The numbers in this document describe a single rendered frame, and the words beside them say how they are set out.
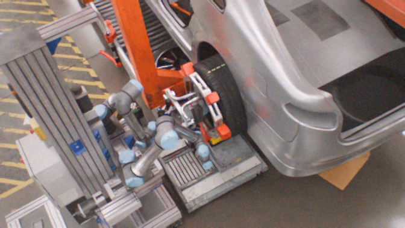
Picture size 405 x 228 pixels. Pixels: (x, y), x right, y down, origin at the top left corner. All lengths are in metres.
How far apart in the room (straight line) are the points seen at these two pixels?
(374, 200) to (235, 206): 1.18
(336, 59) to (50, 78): 2.21
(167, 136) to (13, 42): 0.99
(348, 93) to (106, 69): 2.88
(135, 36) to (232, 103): 0.89
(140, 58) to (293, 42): 1.25
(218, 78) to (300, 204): 1.40
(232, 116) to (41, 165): 1.35
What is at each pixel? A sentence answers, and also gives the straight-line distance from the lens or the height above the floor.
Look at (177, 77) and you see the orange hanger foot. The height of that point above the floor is 0.74.
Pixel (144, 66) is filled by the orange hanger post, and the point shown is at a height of 1.05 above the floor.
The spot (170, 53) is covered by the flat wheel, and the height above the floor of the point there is 0.43.
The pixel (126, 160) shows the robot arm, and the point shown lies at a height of 1.05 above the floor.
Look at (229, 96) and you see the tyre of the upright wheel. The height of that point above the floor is 1.09.
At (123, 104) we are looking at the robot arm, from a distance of 2.86.
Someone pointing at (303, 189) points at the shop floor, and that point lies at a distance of 3.88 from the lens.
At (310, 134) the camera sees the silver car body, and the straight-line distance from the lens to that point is 2.52.
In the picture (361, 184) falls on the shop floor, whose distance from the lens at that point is 3.99.
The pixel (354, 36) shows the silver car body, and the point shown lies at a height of 0.98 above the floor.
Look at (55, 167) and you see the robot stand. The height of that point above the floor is 1.20.
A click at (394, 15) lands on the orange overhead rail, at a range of 0.66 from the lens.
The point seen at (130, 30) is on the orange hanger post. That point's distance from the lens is 3.19.
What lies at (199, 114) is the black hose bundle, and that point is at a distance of 3.05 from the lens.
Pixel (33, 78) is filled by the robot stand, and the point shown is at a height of 1.87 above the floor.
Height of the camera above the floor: 3.38
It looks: 51 degrees down
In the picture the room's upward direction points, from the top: 9 degrees counter-clockwise
